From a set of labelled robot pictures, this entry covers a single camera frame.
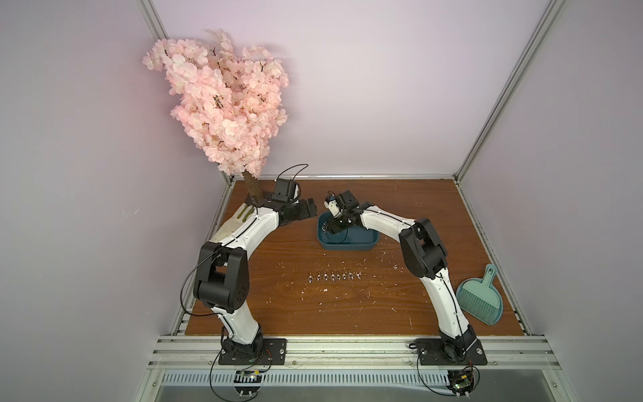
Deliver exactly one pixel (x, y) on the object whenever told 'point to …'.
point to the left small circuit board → (247, 382)
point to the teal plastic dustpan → (481, 298)
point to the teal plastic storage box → (353, 238)
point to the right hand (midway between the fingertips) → (330, 220)
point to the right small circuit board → (460, 381)
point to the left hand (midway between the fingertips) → (310, 208)
